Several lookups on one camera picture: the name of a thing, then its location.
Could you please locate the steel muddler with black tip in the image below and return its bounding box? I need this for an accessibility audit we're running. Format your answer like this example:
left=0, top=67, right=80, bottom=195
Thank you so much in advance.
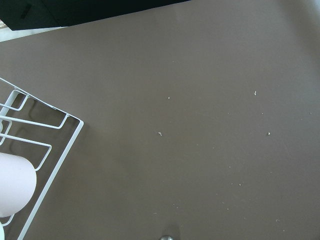
left=159, top=235, right=174, bottom=240

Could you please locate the black foam block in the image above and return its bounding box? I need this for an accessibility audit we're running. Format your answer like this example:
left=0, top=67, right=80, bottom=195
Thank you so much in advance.
left=0, top=0, right=181, bottom=31

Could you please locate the white wire cup rack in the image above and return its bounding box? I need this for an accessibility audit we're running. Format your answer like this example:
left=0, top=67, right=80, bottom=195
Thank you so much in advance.
left=0, top=79, right=84, bottom=240

